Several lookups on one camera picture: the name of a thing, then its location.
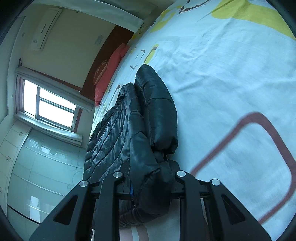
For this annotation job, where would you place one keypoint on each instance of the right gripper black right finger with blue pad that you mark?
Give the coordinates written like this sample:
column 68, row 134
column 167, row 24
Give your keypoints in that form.
column 209, row 211

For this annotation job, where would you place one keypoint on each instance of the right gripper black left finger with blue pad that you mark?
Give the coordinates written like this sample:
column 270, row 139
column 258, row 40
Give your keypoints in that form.
column 88, row 212

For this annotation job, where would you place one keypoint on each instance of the black quilted down jacket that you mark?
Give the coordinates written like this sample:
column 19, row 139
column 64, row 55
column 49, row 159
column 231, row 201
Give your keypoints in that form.
column 141, row 129

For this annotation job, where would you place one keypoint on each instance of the left bedroom window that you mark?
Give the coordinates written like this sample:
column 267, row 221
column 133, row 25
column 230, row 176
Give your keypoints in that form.
column 42, row 105

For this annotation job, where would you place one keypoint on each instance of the white glass wardrobe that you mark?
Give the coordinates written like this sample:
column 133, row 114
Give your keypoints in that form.
column 37, row 172

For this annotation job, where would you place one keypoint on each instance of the white curtain at left window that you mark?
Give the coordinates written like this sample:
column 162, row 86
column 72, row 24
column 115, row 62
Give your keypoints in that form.
column 55, row 87

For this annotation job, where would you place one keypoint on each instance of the orange patterned small cushion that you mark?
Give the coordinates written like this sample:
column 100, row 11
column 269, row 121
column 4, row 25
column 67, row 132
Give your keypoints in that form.
column 99, row 72

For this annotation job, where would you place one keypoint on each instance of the white patterned bed sheet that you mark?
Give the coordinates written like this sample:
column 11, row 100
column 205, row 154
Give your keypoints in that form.
column 230, row 69

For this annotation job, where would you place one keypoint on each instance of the red pillow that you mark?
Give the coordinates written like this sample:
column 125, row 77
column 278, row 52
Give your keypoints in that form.
column 113, row 63

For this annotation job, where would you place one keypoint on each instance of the dark wooden headboard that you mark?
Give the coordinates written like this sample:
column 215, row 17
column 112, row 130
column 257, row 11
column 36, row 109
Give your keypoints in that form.
column 117, row 36

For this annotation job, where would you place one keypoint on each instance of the white curtain near headboard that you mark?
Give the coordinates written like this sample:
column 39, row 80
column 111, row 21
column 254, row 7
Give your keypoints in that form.
column 127, row 14

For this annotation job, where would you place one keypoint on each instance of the wall socket plate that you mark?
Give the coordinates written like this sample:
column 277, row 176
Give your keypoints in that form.
column 99, row 39

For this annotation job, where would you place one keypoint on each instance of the white wall air conditioner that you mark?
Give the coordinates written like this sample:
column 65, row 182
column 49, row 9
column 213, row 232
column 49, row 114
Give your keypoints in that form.
column 44, row 28

